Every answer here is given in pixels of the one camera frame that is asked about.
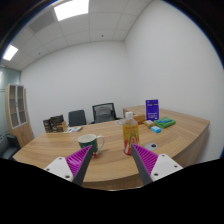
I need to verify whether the small dark brown box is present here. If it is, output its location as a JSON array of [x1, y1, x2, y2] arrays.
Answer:
[[42, 118, 53, 134]]

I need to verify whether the large ceiling light panel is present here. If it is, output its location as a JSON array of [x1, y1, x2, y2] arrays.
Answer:
[[53, 0, 90, 22]]

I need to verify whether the round silver desk grommet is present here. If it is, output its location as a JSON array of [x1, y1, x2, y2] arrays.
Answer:
[[144, 142, 159, 151]]

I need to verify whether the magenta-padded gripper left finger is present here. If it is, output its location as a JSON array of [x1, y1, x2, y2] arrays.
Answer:
[[43, 144, 94, 187]]

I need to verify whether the black mesh office chair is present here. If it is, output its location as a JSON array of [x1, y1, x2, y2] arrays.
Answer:
[[91, 102, 118, 125]]

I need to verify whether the black padded office chair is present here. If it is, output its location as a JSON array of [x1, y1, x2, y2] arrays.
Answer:
[[68, 109, 88, 127]]

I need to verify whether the large dark brown box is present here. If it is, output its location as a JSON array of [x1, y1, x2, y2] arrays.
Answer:
[[49, 114, 67, 133]]

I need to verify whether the small tan box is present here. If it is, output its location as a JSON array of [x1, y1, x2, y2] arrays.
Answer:
[[142, 119, 156, 129]]

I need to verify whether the purple standing card box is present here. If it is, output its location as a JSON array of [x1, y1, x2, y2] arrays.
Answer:
[[145, 98, 160, 122]]

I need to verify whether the green mug with red print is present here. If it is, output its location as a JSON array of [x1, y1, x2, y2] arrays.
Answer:
[[77, 133, 106, 158]]

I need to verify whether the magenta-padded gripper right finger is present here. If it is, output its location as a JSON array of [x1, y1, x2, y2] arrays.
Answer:
[[130, 143, 184, 186]]

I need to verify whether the ceiling air vent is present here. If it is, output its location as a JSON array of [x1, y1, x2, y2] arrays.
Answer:
[[28, 9, 56, 34]]

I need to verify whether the white and green booklet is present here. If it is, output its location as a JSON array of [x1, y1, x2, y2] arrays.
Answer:
[[63, 125, 84, 134]]

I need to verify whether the orange wooden box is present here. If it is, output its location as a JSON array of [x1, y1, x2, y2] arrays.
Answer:
[[132, 113, 147, 125]]

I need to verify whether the small ceiling light panel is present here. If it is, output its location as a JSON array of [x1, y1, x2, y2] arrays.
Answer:
[[2, 44, 19, 62]]

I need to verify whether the small light blue box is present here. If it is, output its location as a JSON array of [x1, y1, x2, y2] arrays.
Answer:
[[150, 125, 162, 134]]

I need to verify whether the green folded cloth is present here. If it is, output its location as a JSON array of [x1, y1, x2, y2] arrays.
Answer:
[[153, 116, 177, 129]]

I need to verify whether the wooden cabinet with glass doors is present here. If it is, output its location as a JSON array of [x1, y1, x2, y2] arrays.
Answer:
[[4, 83, 35, 148]]

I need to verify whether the orange drink bottle white cap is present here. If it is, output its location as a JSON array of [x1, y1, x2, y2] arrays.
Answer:
[[122, 111, 140, 156]]

